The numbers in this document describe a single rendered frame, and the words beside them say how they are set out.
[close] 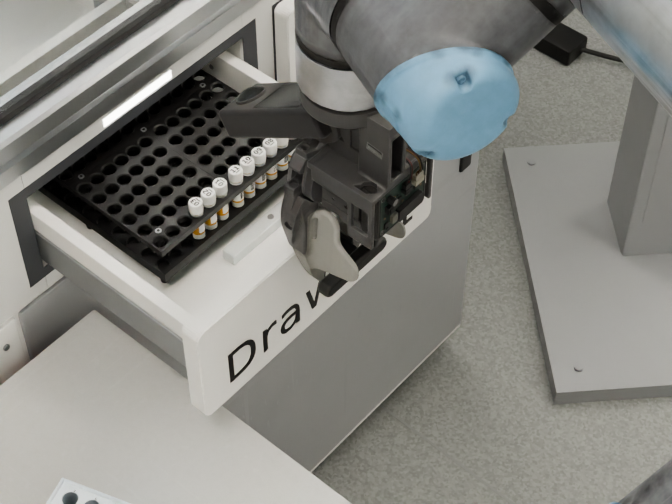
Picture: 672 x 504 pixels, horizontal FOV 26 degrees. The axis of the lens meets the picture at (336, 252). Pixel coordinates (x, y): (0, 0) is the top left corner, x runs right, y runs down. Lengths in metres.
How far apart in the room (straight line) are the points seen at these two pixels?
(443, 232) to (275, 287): 0.81
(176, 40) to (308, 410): 0.75
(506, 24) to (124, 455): 0.56
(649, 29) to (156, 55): 0.60
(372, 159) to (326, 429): 0.99
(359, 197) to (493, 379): 1.20
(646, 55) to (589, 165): 1.72
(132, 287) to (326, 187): 0.21
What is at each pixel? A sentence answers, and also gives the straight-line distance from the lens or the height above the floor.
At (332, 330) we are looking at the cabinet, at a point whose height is 0.35.
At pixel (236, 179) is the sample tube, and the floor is 0.91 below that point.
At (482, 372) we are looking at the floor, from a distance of 2.22.
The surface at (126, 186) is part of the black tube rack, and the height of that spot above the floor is 0.90.
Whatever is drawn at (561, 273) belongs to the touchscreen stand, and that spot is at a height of 0.03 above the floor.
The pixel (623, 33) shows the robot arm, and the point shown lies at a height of 1.30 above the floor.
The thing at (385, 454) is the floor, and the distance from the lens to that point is 2.13.
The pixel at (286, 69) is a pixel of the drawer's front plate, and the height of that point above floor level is 0.86.
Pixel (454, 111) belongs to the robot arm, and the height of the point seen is 1.22.
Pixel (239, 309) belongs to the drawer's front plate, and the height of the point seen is 0.92.
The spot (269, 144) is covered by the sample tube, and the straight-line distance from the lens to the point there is 1.24.
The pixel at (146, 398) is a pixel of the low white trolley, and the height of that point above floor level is 0.76.
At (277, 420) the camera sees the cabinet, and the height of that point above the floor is 0.27.
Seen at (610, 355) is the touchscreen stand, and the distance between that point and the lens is 2.22.
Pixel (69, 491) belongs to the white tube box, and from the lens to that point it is 1.19.
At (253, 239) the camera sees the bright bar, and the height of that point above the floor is 0.85.
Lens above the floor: 1.80
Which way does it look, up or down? 50 degrees down
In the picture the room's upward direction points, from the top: straight up
